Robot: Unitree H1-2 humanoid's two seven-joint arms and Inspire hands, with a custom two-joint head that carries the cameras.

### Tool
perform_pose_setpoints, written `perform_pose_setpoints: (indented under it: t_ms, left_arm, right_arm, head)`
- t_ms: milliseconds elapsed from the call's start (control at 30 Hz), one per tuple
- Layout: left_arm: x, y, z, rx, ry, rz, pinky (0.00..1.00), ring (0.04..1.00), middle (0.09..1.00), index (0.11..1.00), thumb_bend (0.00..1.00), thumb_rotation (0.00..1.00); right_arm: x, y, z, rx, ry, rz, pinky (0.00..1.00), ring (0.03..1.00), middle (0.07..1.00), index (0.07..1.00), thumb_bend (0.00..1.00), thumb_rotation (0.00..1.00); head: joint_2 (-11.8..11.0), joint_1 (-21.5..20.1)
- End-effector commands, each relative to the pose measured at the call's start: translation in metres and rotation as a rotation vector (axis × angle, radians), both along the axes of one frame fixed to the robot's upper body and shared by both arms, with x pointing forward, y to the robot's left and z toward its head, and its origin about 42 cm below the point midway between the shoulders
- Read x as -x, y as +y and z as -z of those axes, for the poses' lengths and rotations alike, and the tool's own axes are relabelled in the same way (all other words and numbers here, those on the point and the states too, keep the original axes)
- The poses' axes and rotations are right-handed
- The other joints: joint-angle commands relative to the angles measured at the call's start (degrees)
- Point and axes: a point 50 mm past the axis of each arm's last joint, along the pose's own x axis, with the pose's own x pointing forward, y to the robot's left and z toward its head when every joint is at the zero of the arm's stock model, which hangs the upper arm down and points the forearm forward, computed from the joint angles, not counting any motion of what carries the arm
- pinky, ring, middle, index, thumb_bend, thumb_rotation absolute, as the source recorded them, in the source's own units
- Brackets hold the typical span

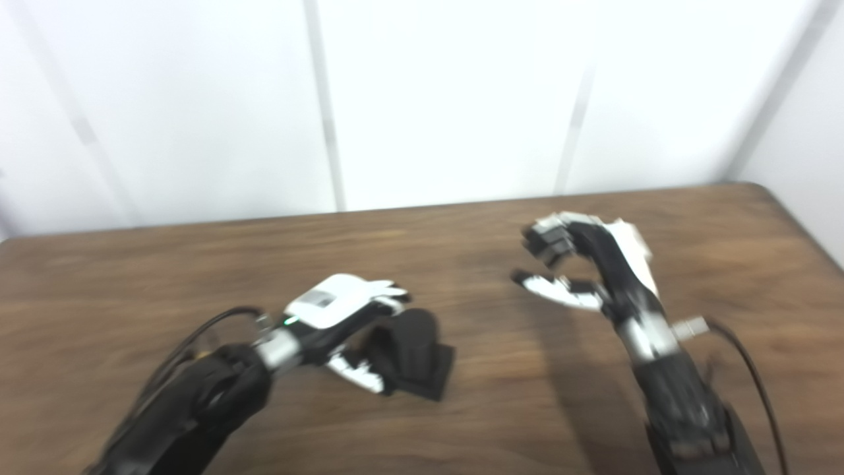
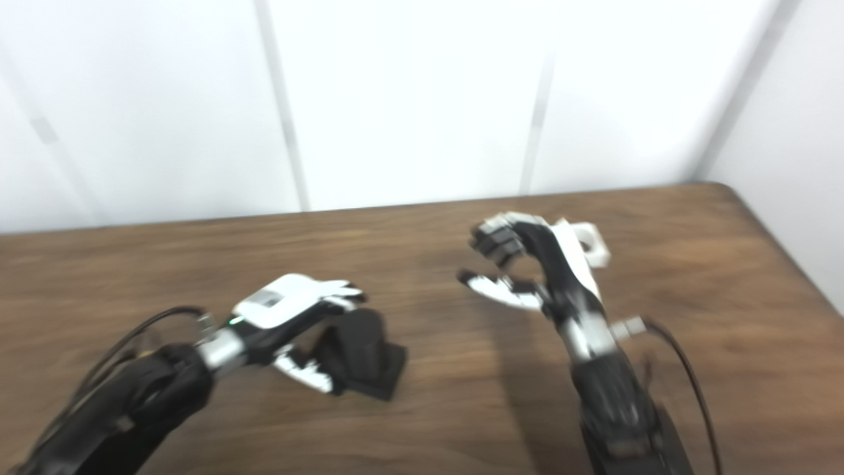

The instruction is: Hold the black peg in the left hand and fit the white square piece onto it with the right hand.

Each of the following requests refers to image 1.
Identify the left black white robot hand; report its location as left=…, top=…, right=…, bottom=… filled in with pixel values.
left=284, top=274, right=413, bottom=395

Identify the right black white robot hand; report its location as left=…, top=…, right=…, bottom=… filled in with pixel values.
left=511, top=211, right=663, bottom=324

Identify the white square piece with hole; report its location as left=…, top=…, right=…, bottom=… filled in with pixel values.
left=610, top=220, right=653, bottom=261

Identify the black cylinder peg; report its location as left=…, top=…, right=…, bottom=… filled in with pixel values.
left=359, top=307, right=456, bottom=402

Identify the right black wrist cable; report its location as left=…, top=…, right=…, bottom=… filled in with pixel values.
left=673, top=317, right=789, bottom=475

